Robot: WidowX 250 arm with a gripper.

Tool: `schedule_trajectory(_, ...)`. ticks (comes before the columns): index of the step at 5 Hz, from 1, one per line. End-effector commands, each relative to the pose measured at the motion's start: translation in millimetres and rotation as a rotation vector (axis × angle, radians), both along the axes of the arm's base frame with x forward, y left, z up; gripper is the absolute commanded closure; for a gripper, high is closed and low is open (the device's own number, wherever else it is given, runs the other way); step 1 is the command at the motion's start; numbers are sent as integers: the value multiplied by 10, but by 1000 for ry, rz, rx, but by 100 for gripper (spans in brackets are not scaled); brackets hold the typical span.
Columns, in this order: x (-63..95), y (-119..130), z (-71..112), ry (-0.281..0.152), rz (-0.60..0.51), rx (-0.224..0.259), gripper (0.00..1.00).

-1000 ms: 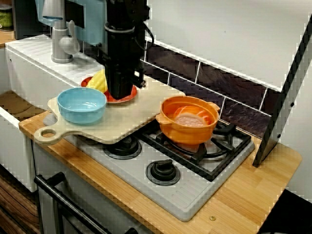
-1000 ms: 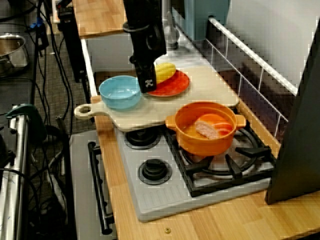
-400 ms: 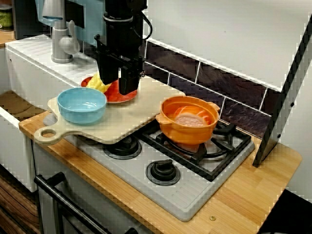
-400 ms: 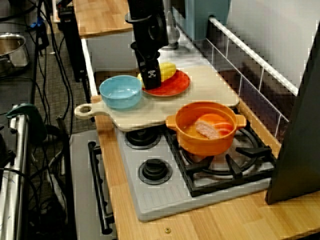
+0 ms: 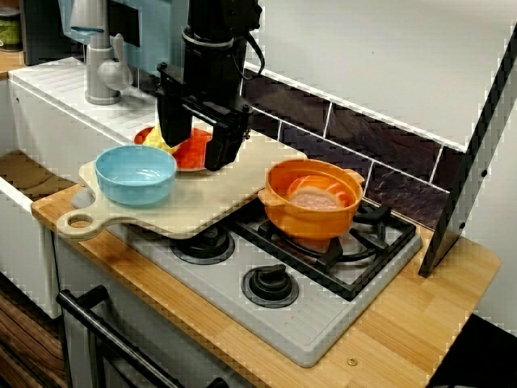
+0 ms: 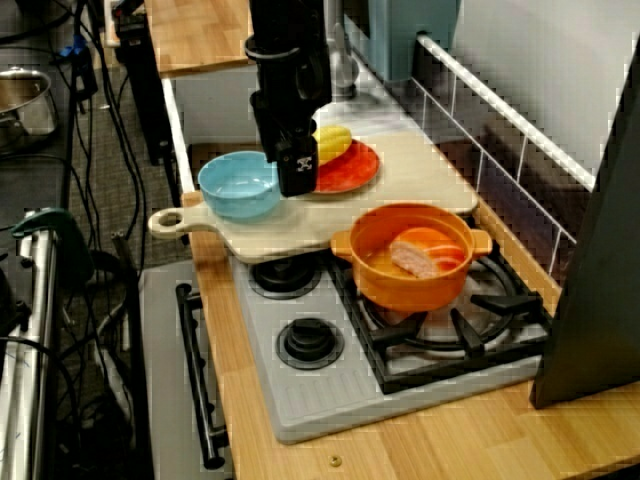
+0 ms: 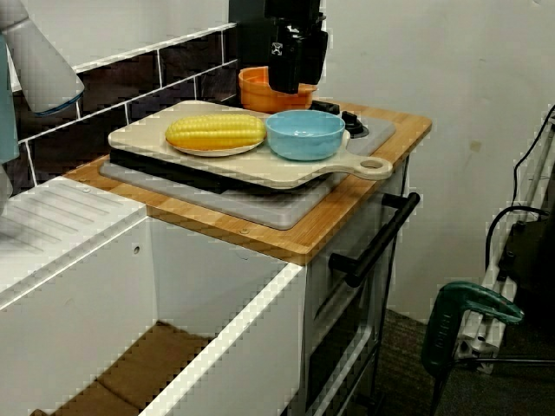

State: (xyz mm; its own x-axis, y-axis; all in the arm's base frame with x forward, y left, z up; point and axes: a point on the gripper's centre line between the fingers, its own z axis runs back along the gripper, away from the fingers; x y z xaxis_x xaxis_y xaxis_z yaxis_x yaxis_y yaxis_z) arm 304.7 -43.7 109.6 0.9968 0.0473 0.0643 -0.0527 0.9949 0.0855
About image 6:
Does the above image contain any grey toy faucet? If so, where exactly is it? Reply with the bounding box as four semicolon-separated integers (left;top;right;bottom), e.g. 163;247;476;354
324;0;361;101

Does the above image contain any blue cable plug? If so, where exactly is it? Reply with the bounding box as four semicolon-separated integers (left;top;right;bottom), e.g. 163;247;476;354
59;34;89;59

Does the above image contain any white backsplash rail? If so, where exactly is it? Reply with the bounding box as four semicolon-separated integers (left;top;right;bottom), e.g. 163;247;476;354
415;30;599;192

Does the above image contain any black floor cable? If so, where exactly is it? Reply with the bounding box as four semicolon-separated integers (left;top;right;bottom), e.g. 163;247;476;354
74;0;149;246

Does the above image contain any toy salmon sushi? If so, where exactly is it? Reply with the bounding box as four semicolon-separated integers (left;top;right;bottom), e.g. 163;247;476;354
388;227;467;280

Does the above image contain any aluminium profile rail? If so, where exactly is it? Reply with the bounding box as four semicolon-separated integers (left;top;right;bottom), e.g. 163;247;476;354
0;229;59;480

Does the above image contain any grey toy stove top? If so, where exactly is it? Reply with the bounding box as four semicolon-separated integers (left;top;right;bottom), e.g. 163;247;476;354
232;249;554;446

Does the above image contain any red plate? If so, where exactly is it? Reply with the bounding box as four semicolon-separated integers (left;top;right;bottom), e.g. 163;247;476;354
309;138;381;195

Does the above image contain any black oven door handle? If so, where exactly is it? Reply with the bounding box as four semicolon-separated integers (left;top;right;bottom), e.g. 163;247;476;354
174;282;226;471

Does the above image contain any steel cooking pot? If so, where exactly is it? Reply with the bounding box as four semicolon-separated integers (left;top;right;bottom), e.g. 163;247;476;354
0;67;59;154

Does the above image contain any black upright bar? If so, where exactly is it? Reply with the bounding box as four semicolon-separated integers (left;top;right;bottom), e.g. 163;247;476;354
115;14;175;166

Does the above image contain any white toy sink unit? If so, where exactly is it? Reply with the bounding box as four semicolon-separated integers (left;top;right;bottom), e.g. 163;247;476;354
162;49;436;196

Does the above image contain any wooden cutting board with handle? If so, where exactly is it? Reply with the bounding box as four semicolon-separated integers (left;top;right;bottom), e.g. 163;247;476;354
147;130;480;265

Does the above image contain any teal box appliance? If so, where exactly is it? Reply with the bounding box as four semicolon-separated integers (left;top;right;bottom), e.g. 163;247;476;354
364;0;464;84

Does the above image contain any white toy oven front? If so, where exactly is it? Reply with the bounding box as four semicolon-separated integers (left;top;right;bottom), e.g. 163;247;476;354
139;259;236;480

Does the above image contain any black slanted side panel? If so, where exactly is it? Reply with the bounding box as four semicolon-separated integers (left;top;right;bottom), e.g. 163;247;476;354
529;49;640;411

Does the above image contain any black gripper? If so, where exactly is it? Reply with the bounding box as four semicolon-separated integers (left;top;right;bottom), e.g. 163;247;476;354
248;43;335;198

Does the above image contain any green clamp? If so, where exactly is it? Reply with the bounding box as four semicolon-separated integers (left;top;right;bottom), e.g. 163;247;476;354
10;207;94;281

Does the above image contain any black stove knob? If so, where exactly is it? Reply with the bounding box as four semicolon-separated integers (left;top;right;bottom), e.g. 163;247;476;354
249;258;324;301
276;317;346;372

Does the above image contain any light blue plastic bowl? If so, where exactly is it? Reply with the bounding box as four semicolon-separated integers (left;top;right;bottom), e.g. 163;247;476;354
197;150;282;220

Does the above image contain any orange toy pot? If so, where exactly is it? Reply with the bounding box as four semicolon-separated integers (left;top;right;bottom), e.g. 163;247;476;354
330;202;494;312

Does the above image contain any yellow toy corn cob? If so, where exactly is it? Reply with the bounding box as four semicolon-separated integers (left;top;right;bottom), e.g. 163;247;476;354
310;124;354;167

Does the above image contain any dark tiled backsplash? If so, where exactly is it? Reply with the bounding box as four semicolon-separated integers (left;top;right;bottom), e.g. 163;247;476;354
409;74;581;296

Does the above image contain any black burner grate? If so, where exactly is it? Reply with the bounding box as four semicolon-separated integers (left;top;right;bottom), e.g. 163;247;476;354
329;244;554;396

